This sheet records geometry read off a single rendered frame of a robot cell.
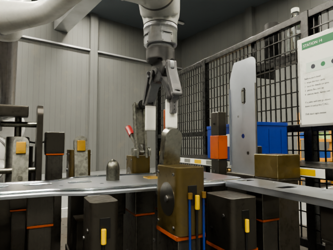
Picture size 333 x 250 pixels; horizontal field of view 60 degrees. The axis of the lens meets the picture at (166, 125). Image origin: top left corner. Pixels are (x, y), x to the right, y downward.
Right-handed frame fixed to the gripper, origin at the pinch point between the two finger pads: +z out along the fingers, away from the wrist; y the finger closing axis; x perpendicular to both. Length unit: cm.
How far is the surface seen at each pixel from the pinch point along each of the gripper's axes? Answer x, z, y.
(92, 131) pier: 213, -46, -1107
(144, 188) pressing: -9.0, 14.4, 11.8
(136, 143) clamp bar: -1.5, 5.0, -13.5
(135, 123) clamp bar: -1.5, -1.2, -14.4
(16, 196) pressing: -32.7, 14.5, 9.3
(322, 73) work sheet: 55, -18, 8
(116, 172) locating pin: -11.9, 11.8, 1.4
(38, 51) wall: 3, -340, -1087
